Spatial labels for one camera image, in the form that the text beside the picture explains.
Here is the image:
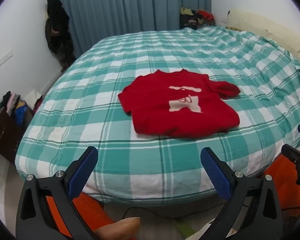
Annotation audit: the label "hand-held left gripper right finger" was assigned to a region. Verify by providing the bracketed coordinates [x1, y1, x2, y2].
[200, 147, 283, 240]

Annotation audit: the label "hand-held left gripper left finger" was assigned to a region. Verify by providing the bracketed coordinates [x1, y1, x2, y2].
[16, 146, 99, 240]

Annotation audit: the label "red t-shirt with white print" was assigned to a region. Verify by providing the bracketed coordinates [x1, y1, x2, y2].
[118, 69, 241, 138]

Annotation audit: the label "heap of mixed clothes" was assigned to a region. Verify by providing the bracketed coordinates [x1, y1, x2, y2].
[0, 91, 30, 127]

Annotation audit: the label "dark hanging clothes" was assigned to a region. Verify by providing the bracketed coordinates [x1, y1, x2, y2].
[45, 0, 76, 73]

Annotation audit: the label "pile of colourful clothes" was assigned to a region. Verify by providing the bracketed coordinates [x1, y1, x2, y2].
[179, 6, 216, 30]

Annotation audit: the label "person's orange pants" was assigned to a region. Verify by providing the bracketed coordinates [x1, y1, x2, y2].
[45, 154, 300, 239]

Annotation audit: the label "dark wooden cabinet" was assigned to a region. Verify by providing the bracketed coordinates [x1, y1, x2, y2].
[0, 104, 33, 164]

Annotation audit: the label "white cardboard box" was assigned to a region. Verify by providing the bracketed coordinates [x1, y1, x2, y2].
[24, 88, 43, 110]

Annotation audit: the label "green plaid bed sheet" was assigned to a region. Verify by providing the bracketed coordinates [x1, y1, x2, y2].
[14, 26, 300, 204]

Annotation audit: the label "blue-grey curtain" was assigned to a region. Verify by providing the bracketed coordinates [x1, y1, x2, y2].
[51, 0, 212, 60]

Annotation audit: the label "white wall switch plate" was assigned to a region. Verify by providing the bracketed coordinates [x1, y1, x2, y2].
[0, 51, 14, 67]

